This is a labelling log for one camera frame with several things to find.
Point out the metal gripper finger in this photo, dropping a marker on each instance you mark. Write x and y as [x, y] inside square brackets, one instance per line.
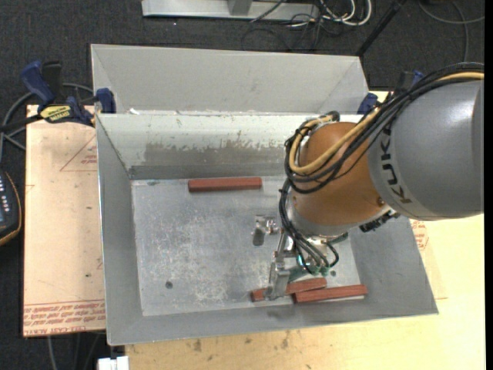
[278, 283]
[270, 226]

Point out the grey metal bin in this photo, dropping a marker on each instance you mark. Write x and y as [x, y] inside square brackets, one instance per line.
[200, 245]

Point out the brown cardboard board, red print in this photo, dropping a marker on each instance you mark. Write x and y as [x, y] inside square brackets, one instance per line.
[61, 222]

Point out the red-brown flat block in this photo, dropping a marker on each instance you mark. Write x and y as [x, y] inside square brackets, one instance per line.
[331, 294]
[308, 284]
[225, 184]

